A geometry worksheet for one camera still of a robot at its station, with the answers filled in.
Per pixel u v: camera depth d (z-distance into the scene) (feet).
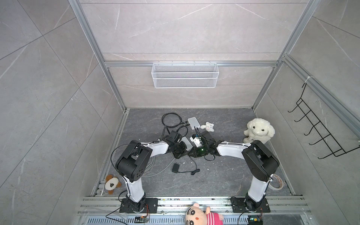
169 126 3.54
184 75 3.30
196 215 2.11
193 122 3.52
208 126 3.40
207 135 2.48
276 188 2.57
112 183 2.56
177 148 2.67
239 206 2.40
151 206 2.41
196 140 2.83
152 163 2.89
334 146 1.99
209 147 2.40
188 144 3.14
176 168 2.81
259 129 2.77
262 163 1.59
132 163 1.59
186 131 3.35
